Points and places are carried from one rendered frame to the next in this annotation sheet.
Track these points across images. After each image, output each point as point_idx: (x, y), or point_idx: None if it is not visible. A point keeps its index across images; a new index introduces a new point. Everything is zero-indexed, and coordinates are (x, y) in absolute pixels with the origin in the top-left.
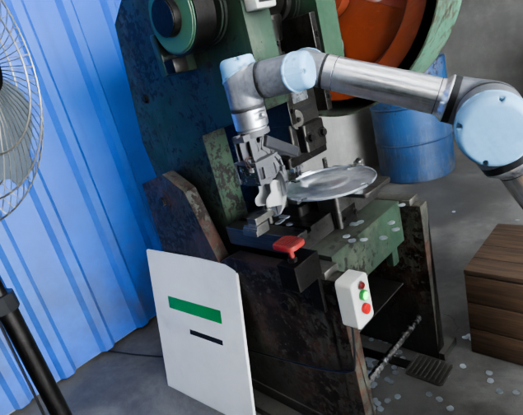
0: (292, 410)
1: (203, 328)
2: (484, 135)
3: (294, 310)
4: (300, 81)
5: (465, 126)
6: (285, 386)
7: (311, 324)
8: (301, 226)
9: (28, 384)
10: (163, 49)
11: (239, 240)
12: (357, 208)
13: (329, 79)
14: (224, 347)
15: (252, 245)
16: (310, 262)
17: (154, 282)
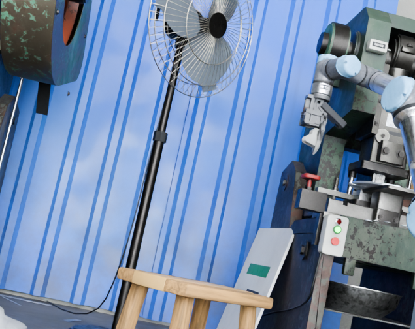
0: None
1: (254, 285)
2: (389, 93)
3: (304, 253)
4: (342, 67)
5: (385, 89)
6: None
7: (308, 266)
8: (344, 203)
9: (140, 191)
10: None
11: (308, 211)
12: (406, 228)
13: (372, 82)
14: None
15: (311, 213)
16: (317, 195)
17: (249, 253)
